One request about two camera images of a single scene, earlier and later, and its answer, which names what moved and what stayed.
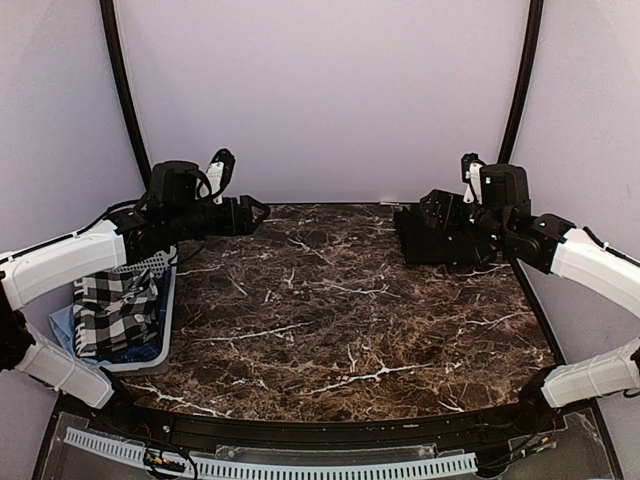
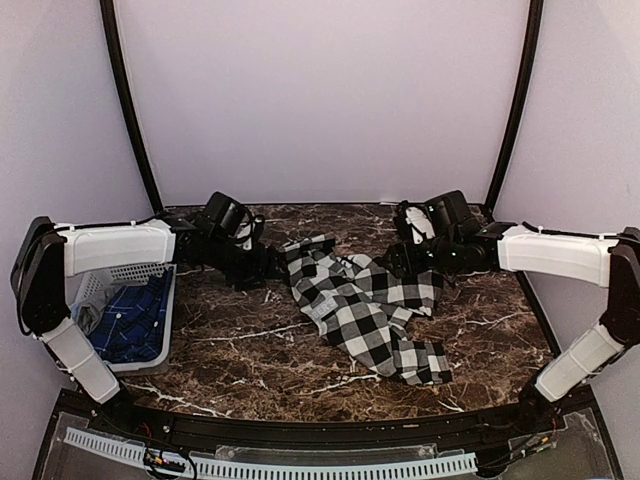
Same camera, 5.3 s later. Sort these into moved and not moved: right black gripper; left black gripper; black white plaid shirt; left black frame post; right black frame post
Moved: right black gripper; black white plaid shirt; left black gripper
Not moved: left black frame post; right black frame post
